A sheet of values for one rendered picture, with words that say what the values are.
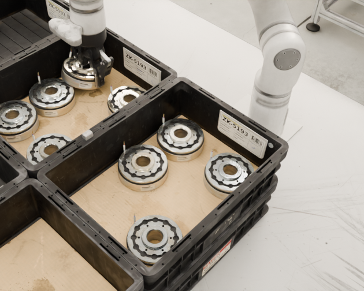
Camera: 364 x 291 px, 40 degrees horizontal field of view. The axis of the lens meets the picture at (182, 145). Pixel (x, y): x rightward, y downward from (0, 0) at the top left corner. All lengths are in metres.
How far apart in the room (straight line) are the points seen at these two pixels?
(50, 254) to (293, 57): 0.63
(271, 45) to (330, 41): 1.88
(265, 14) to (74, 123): 0.49
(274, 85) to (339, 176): 0.30
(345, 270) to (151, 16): 1.02
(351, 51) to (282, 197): 1.82
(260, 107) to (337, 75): 1.56
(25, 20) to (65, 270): 0.79
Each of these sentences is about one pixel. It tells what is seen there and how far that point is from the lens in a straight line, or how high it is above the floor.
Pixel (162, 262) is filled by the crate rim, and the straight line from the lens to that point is 0.81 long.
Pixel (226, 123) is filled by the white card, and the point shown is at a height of 0.89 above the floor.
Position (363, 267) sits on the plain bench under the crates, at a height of 0.70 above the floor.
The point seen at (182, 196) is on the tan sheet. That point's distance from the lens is 1.01.
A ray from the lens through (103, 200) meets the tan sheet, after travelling 1.00.
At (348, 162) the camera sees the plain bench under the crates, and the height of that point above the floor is 0.70.
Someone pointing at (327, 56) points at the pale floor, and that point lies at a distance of 2.84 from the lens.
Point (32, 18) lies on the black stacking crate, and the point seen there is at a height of 0.83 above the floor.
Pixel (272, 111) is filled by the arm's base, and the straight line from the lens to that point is 1.20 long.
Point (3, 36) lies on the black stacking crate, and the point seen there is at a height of 0.83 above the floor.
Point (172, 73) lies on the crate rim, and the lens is 1.11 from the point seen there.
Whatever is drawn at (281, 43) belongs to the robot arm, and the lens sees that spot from 1.08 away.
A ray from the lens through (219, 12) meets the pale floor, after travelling 3.03.
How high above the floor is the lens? 1.65
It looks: 48 degrees down
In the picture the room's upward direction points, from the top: 4 degrees clockwise
